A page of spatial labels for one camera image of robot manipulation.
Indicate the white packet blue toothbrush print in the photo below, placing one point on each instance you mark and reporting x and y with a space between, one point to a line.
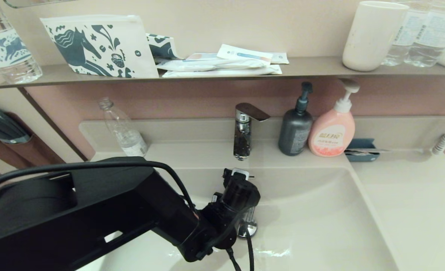
245 53

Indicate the clear plastic bottle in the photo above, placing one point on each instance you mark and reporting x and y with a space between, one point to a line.
124 131

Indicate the pink pump soap bottle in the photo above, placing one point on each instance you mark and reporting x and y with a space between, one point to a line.
331 131

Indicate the white packet orange stripe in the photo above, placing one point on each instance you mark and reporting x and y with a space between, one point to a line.
203 56

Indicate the dark grey slipper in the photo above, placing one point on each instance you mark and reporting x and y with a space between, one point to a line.
3 126

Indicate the white sink basin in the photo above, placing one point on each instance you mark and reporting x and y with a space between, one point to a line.
320 218

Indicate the chrome faucet lever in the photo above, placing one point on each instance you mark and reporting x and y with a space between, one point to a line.
252 111

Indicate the taupe wall shelf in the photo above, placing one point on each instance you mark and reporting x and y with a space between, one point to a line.
313 67

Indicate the blue soap tray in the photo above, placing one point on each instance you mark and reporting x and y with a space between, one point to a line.
360 143

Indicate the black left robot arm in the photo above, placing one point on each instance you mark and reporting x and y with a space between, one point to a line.
94 210

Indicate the thin silver packet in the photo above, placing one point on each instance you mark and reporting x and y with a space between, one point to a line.
373 150

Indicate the small white sachet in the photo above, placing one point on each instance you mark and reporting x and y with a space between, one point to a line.
279 58

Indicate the chrome drain stopper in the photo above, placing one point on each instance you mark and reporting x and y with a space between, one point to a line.
250 229

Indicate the chrome faucet body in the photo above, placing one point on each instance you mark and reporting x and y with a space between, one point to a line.
242 139

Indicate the blue deer label water bottle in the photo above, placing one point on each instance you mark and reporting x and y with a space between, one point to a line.
8 45

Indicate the clear water bottle white label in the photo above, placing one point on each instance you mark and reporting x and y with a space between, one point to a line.
429 41
397 45

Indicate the brown leather wall pocket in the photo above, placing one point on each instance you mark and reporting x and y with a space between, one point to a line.
38 152
0 156

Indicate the dark brown wall trim strip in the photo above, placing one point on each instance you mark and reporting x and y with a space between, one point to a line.
52 124

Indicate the white plastic cup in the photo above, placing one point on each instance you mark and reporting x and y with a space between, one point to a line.
371 37

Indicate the white pouch blue horse print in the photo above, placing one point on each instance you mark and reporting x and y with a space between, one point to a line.
93 49

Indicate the dark grey pump bottle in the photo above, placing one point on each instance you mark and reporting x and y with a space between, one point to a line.
294 131

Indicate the folded white blue print pouch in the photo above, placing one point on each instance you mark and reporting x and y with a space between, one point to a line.
162 47

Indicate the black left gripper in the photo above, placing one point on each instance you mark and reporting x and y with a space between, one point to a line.
241 194

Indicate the white crinkled plastic packet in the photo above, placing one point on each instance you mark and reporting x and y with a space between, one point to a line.
207 64

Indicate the flat white plastic packet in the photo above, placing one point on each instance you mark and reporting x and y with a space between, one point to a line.
222 72

